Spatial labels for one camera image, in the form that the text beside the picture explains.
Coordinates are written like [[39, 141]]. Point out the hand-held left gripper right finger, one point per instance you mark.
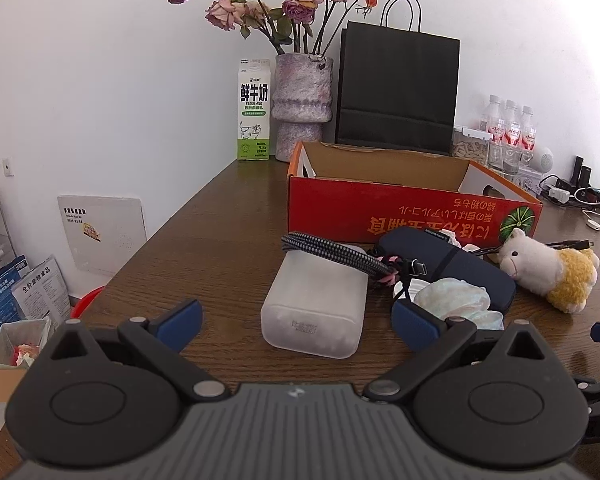
[[415, 325]]

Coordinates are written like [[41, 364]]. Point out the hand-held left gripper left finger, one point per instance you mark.
[[180, 321]]

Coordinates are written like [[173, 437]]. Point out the white plastic bag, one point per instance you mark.
[[455, 297]]

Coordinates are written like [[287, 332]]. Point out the white and yellow plush toy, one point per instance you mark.
[[555, 270]]

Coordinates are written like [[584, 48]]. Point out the translucent plastic container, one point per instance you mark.
[[312, 310]]

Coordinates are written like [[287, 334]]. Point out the red cardboard box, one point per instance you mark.
[[340, 205]]

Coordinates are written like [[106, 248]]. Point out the navy blue case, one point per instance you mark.
[[460, 265]]

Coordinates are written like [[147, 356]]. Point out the red plastic basin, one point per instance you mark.
[[87, 300]]

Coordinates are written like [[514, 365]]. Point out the white printed booklet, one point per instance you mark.
[[40, 290]]

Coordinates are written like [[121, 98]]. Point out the black upright device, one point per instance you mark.
[[581, 172]]

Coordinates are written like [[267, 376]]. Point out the small white printed box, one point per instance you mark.
[[527, 180]]

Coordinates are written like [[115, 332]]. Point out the cardboard trash box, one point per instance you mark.
[[10, 360]]

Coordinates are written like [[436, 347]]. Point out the blue booklet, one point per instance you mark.
[[2, 300]]

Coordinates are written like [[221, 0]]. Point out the clear jar of seeds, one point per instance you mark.
[[470, 147]]

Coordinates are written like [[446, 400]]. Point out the round white speaker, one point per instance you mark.
[[542, 159]]

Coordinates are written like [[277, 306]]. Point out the clear drinking glass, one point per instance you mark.
[[505, 157]]

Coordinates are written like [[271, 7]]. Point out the white green milk carton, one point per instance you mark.
[[254, 110]]

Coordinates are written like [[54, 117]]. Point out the black paper bag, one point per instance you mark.
[[397, 90]]

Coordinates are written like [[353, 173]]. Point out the purple textured vase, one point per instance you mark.
[[302, 90]]

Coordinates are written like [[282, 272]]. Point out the white wall panel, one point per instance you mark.
[[102, 235]]

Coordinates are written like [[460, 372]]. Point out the white wall socket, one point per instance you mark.
[[8, 167]]

